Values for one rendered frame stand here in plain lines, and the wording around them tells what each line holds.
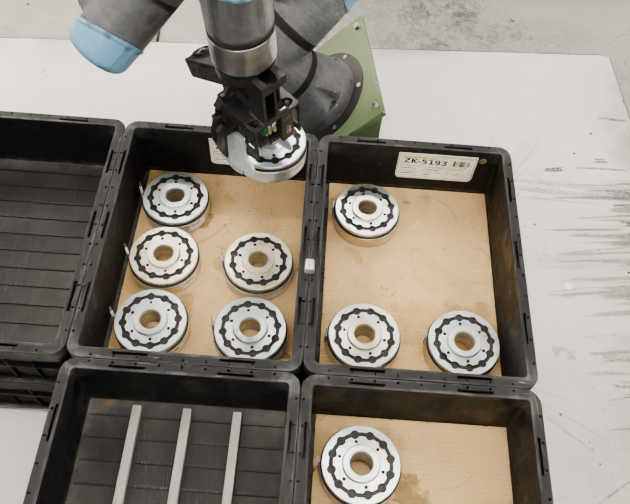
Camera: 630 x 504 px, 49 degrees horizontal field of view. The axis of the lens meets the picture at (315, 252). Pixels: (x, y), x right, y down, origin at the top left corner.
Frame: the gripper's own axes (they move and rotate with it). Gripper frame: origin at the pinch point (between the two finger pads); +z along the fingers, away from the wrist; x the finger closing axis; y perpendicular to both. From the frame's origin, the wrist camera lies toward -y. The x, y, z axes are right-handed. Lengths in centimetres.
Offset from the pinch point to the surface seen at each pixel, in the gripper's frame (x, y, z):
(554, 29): 171, -44, 114
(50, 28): 24, -162, 102
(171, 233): -13.0, -5.2, 13.2
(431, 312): 8.7, 29.2, 18.1
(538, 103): 68, 7, 36
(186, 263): -14.4, 0.5, 13.3
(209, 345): -19.5, 12.1, 15.7
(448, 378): -0.9, 39.5, 7.3
